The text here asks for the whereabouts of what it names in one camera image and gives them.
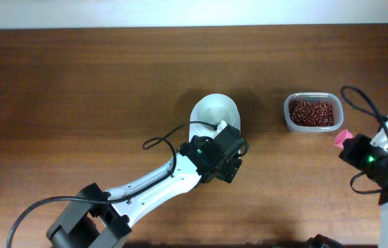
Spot pink measuring scoop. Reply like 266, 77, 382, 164
334, 129, 353, 149

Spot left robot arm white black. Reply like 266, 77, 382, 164
46, 125, 248, 248

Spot white digital kitchen scale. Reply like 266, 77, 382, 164
188, 103, 242, 143

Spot white round bowl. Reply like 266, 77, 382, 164
190, 94, 241, 130

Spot red beans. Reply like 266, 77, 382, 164
289, 100, 334, 127

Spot clear plastic container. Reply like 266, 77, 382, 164
283, 92, 344, 133

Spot left black camera cable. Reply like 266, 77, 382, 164
6, 120, 219, 248

